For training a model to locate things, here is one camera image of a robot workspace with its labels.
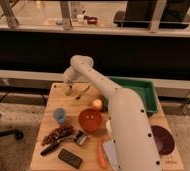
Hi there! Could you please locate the bunch of dark grapes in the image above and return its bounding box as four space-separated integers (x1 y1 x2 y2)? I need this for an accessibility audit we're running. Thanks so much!
41 124 74 146

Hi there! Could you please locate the black rectangular block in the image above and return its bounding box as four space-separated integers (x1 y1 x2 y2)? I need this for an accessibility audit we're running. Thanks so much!
58 149 83 169

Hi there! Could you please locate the green plastic tray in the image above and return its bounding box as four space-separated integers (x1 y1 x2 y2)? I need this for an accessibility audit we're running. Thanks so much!
110 77 158 116

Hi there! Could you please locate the dark red bowl in background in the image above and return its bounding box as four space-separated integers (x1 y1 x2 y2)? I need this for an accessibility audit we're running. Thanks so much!
87 17 98 25

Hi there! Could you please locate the blue plastic cup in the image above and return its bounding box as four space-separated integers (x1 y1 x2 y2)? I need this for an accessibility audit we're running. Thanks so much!
52 108 66 124

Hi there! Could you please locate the orange carrot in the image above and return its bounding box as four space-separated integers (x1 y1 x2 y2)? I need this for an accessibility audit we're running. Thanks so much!
98 142 107 169

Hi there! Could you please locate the yellow round fruit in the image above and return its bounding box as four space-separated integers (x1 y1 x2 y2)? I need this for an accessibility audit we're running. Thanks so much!
92 99 103 111

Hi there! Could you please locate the white cup in background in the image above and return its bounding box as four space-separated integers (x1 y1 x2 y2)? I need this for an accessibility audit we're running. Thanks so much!
77 14 84 24

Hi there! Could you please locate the small metal can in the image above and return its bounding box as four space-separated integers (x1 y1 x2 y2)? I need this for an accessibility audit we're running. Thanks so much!
74 130 88 146

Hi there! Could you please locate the black handled knife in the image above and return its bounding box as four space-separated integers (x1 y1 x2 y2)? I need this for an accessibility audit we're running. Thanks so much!
40 136 74 156

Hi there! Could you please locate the black office chair base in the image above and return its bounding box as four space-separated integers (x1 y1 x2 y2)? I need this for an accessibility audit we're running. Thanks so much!
0 91 25 141

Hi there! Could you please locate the light blue plate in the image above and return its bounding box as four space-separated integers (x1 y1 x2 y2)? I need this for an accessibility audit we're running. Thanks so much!
103 140 119 171

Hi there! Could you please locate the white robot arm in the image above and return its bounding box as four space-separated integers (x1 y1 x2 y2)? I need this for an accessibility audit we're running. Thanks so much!
63 55 163 171

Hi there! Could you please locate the purple bowl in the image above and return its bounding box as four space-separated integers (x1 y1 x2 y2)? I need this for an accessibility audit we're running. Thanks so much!
151 125 175 155

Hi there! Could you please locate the white paper cup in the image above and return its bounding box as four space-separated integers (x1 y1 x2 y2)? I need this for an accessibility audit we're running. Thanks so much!
105 120 112 135

